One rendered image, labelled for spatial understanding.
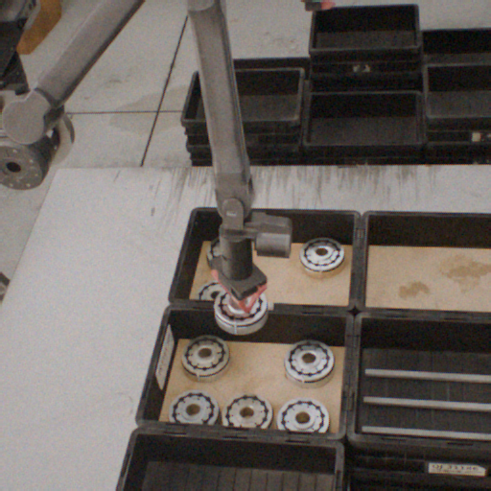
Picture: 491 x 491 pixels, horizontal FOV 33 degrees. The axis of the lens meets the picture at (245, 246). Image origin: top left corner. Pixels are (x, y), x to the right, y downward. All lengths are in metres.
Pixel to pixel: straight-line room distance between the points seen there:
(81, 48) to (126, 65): 2.85
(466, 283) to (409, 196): 0.46
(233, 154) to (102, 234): 0.97
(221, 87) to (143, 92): 2.68
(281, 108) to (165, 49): 1.46
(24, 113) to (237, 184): 0.37
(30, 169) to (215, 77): 0.64
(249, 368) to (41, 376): 0.53
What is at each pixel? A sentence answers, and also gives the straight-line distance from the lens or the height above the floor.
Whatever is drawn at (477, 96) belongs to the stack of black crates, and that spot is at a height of 0.49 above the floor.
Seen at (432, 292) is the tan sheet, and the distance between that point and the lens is 1.89.
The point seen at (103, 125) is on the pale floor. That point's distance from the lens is 3.89.
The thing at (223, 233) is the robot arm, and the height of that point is 1.24.
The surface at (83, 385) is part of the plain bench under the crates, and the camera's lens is 1.99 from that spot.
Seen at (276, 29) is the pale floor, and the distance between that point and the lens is 4.35.
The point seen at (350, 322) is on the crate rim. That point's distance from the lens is 1.70.
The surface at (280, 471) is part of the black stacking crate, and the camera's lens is 1.64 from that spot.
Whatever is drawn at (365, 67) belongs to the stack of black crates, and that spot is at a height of 0.51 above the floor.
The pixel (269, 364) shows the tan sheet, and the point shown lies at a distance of 1.77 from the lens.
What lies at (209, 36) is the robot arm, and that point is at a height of 1.56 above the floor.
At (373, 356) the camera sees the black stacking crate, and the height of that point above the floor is 0.83.
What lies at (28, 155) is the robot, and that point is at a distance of 1.86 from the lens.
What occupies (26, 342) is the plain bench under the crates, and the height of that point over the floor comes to 0.70.
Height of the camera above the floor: 2.26
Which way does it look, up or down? 46 degrees down
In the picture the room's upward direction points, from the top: 9 degrees counter-clockwise
